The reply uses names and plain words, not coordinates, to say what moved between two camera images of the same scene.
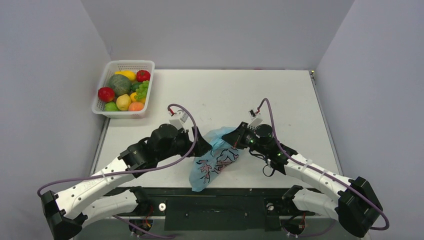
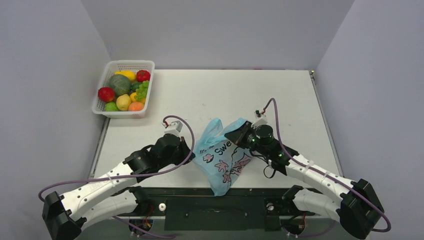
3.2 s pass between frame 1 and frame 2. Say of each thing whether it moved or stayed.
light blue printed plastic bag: moved
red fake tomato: stayed
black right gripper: stayed
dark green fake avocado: stayed
